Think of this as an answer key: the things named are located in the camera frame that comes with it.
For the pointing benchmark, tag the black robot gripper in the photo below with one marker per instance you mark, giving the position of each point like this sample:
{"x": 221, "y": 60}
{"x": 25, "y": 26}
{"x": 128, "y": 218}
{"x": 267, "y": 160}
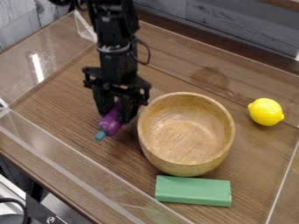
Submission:
{"x": 115, "y": 80}

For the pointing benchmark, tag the purple toy eggplant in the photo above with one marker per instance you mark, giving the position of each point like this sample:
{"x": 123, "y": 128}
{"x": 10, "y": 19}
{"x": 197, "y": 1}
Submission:
{"x": 109, "y": 123}

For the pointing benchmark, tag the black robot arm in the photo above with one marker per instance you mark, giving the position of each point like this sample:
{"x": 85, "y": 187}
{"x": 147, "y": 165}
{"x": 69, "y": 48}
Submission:
{"x": 115, "y": 24}

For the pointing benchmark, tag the brown wooden bowl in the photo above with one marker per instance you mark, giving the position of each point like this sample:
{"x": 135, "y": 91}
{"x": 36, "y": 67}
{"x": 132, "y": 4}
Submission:
{"x": 185, "y": 132}

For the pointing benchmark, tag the clear acrylic tray walls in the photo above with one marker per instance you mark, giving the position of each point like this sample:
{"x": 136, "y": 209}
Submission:
{"x": 102, "y": 177}

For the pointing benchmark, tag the yellow toy lemon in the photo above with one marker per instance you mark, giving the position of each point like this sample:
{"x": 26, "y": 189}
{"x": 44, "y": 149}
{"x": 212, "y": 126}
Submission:
{"x": 265, "y": 112}

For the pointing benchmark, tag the green rectangular block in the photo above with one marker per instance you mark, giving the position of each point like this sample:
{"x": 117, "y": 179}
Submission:
{"x": 197, "y": 191}

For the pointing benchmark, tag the black metal bracket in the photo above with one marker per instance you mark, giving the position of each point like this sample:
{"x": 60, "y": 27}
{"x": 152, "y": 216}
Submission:
{"x": 38, "y": 214}

